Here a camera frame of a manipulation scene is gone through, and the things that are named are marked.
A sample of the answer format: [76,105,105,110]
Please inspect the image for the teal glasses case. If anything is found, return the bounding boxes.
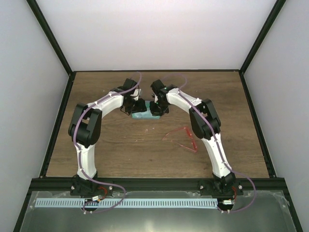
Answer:
[132,101,160,119]

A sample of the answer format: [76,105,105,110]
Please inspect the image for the pink transparent sunglasses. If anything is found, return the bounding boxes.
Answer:
[162,126,197,153]

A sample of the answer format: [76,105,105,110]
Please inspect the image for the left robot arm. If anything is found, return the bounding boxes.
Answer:
[68,79,147,195]

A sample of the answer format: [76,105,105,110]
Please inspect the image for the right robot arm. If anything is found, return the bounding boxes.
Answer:
[150,80,236,195]

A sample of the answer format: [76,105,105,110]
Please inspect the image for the metal sheet panel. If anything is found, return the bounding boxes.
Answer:
[20,191,296,232]

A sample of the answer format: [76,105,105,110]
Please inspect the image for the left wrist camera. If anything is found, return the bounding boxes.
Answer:
[131,88,142,98]

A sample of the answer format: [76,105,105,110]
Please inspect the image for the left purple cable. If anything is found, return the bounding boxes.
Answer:
[72,71,142,215]

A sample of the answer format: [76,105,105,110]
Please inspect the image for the purple cable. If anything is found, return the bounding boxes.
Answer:
[159,73,257,214]
[72,71,142,215]

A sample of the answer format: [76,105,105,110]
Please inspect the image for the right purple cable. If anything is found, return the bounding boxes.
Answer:
[159,73,257,214]

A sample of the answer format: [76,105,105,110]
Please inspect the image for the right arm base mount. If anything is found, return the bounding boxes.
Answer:
[197,179,243,197]

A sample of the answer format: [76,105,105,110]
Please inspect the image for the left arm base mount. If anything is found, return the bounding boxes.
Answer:
[70,175,113,196]

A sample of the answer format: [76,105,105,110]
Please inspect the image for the light blue slotted cable duct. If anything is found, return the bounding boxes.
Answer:
[34,198,218,209]

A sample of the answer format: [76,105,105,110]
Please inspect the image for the black aluminium frame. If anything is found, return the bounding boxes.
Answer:
[13,0,304,232]

